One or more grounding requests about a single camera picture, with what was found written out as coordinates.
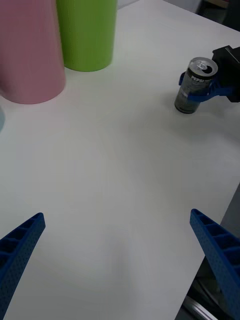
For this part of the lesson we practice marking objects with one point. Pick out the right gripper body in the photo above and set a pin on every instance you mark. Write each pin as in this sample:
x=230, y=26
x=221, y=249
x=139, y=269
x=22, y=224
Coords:
x=230, y=72

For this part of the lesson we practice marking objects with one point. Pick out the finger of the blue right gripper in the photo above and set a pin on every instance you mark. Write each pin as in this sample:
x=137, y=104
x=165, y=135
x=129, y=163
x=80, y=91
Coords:
x=217, y=91
x=181, y=79

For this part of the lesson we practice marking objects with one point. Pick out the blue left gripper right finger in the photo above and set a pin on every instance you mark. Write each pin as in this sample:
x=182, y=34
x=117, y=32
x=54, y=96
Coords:
x=222, y=257

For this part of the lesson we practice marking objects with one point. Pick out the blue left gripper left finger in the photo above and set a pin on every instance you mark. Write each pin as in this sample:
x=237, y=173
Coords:
x=20, y=252

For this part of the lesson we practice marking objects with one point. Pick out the black drink can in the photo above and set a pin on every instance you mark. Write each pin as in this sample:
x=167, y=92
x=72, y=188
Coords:
x=197, y=77

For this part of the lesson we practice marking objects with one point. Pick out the green plastic bin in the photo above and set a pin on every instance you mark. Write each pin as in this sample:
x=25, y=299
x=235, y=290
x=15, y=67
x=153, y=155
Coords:
x=87, y=37

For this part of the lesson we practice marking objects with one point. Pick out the pale blue plastic bin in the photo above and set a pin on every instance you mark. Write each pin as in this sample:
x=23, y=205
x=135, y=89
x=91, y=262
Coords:
x=1, y=120

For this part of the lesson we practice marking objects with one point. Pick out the pink plastic bin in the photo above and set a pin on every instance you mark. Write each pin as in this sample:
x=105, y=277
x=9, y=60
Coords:
x=27, y=55

